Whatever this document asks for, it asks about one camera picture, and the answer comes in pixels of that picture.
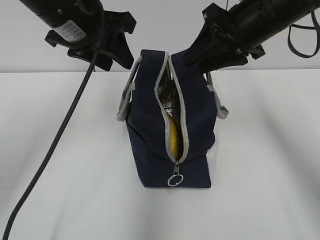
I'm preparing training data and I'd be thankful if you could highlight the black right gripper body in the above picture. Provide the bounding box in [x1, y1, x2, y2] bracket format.
[202, 3, 266, 60]

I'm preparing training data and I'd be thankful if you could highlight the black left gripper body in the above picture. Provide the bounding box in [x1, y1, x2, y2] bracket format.
[45, 11, 137, 63]

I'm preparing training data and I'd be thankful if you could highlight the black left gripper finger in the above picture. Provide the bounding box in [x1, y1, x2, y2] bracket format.
[107, 31, 134, 70]
[67, 49, 113, 72]

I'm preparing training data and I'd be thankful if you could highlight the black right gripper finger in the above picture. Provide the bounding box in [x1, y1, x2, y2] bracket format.
[198, 52, 248, 74]
[183, 23, 235, 67]

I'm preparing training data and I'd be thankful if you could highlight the navy insulated lunch bag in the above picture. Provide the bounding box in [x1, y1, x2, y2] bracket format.
[116, 49, 229, 189]

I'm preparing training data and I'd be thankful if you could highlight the yellow banana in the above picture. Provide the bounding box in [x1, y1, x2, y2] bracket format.
[165, 90, 182, 160]

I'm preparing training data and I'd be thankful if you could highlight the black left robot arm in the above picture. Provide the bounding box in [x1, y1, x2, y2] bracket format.
[22, 0, 137, 71]

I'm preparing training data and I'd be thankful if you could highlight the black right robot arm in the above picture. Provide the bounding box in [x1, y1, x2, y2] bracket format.
[183, 0, 320, 73]

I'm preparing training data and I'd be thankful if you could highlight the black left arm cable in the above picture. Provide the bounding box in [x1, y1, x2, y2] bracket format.
[0, 0, 106, 240]

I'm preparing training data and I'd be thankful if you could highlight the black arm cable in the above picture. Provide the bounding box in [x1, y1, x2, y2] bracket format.
[0, 0, 106, 240]
[287, 9, 320, 59]

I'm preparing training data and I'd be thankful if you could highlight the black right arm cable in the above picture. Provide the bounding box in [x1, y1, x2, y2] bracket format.
[287, 9, 320, 59]

